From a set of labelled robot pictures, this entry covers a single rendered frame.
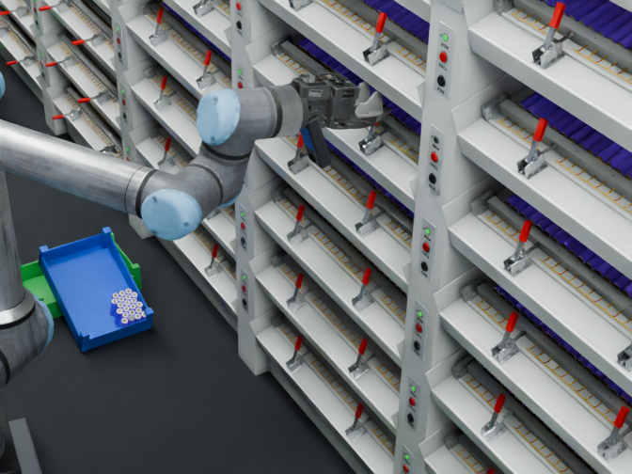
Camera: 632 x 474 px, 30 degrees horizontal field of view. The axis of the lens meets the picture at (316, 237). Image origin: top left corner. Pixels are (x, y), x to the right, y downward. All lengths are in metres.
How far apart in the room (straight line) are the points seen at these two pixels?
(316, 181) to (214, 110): 0.54
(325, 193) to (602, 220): 0.84
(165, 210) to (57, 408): 1.15
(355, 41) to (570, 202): 0.61
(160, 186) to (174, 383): 1.14
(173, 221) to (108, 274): 1.34
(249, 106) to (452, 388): 0.68
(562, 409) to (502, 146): 0.44
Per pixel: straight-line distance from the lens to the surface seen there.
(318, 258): 2.57
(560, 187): 1.82
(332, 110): 2.10
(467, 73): 1.91
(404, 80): 2.08
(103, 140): 3.74
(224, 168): 2.05
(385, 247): 2.30
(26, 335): 2.63
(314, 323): 2.69
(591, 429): 1.97
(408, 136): 2.20
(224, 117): 1.98
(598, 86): 1.71
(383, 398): 2.52
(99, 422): 2.96
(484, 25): 1.86
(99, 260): 3.32
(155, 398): 3.01
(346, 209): 2.40
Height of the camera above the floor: 2.04
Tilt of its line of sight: 35 degrees down
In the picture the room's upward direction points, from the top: 1 degrees clockwise
